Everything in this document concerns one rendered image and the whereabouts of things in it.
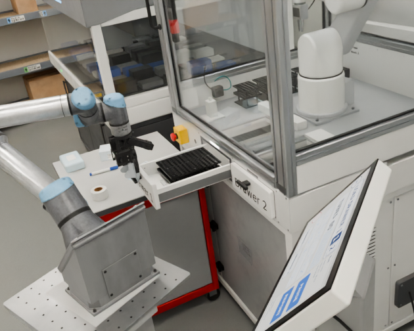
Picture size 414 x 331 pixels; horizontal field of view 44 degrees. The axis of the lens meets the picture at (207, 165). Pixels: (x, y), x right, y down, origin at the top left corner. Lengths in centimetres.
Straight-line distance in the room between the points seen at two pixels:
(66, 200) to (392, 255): 130
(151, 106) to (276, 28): 148
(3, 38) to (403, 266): 477
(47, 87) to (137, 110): 294
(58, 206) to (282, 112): 75
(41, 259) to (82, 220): 178
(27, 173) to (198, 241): 96
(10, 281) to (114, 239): 179
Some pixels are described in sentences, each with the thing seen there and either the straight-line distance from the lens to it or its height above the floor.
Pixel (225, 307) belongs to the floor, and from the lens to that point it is 271.
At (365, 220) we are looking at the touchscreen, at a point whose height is 118.
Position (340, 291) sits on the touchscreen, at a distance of 99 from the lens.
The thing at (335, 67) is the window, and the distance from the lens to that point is 167.
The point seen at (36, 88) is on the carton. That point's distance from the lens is 568.
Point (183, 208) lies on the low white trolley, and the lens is 234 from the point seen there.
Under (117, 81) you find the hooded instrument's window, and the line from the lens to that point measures 279.
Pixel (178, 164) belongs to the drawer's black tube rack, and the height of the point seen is 90.
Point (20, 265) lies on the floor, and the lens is 342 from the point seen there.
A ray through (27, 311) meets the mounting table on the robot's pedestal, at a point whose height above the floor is 76.
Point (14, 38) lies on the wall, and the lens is 599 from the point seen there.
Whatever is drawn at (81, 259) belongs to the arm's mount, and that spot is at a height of 97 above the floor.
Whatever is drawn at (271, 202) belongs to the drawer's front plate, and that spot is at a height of 89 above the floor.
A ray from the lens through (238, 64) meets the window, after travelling 178.
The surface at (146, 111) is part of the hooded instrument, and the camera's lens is 286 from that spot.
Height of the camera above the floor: 185
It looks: 27 degrees down
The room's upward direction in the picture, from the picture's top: 8 degrees counter-clockwise
